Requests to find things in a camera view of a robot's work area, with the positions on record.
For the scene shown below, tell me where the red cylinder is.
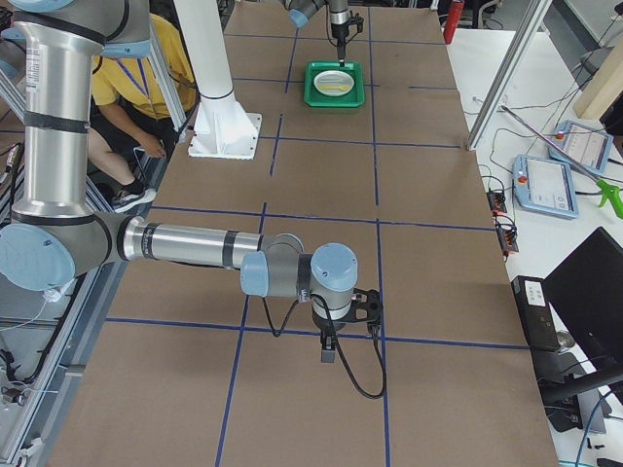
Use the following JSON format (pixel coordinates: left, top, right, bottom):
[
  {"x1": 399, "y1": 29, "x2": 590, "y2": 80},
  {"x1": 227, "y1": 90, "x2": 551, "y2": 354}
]
[{"x1": 443, "y1": 0, "x2": 464, "y2": 45}]

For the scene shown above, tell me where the black computer monitor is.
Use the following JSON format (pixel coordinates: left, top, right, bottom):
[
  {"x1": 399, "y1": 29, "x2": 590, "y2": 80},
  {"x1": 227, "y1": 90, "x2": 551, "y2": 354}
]
[{"x1": 541, "y1": 227, "x2": 622, "y2": 405}]

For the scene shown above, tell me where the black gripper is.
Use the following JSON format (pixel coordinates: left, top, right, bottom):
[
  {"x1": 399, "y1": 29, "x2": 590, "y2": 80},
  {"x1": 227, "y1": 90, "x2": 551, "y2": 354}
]
[
  {"x1": 312, "y1": 312, "x2": 346, "y2": 363},
  {"x1": 330, "y1": 22, "x2": 349, "y2": 59}
]

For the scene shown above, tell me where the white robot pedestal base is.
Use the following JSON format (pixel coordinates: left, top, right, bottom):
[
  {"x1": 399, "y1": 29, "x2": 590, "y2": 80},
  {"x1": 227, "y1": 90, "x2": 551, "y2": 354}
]
[{"x1": 174, "y1": 0, "x2": 262, "y2": 161}]

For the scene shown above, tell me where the person in yellow shirt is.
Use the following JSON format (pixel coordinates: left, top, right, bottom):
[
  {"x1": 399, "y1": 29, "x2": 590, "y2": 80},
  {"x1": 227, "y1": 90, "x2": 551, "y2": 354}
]
[{"x1": 86, "y1": 13, "x2": 201, "y2": 214}]

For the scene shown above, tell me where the yellow plastic spoon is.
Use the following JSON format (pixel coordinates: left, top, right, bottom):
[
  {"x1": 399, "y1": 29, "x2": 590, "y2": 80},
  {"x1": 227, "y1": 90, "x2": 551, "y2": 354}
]
[{"x1": 317, "y1": 85, "x2": 351, "y2": 94}]

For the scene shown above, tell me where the aluminium frame post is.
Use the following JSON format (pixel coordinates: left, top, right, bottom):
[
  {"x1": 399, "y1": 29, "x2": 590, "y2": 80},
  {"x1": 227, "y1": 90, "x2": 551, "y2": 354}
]
[{"x1": 466, "y1": 0, "x2": 553, "y2": 151}]

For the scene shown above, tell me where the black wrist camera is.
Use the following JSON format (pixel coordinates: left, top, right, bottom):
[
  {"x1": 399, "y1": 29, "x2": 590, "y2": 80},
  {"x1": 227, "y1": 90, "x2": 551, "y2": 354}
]
[
  {"x1": 347, "y1": 11, "x2": 364, "y2": 35},
  {"x1": 351, "y1": 288, "x2": 384, "y2": 336}
]

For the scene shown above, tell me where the green plastic tray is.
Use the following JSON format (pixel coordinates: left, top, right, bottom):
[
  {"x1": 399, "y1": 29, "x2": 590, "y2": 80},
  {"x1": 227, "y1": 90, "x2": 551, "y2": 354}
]
[{"x1": 304, "y1": 61, "x2": 365, "y2": 108}]

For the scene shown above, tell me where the near blue teach pendant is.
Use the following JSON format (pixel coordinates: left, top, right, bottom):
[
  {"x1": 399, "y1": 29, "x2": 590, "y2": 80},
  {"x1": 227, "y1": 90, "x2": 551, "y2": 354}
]
[{"x1": 512, "y1": 155, "x2": 579, "y2": 219}]

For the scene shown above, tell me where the black mini computer box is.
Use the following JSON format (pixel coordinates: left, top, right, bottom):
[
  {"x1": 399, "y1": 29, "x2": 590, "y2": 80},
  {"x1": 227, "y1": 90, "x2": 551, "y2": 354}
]
[{"x1": 511, "y1": 275, "x2": 576, "y2": 353}]

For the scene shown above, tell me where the far blue teach pendant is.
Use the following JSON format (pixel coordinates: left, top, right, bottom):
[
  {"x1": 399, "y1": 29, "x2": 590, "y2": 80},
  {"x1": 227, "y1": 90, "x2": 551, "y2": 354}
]
[{"x1": 552, "y1": 121, "x2": 613, "y2": 176}]

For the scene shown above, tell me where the green handled reacher grabber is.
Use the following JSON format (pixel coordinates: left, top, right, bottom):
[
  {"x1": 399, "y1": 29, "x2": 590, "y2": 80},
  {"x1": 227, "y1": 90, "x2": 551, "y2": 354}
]
[{"x1": 499, "y1": 105, "x2": 623, "y2": 219}]

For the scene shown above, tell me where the blue teach pendant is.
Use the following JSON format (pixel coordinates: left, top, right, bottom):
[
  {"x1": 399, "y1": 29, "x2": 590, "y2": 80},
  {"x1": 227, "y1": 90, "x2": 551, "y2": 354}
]
[
  {"x1": 552, "y1": 121, "x2": 613, "y2": 176},
  {"x1": 512, "y1": 155, "x2": 579, "y2": 219}
]

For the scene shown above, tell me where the white round plate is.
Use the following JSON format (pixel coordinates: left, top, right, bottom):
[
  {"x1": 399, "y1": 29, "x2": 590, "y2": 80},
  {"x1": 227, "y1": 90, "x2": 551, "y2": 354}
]
[{"x1": 313, "y1": 70, "x2": 354, "y2": 97}]

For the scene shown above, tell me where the black power strip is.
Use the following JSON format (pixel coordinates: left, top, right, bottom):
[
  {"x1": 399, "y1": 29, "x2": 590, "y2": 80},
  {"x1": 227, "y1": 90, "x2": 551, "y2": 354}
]
[{"x1": 486, "y1": 189, "x2": 519, "y2": 260}]

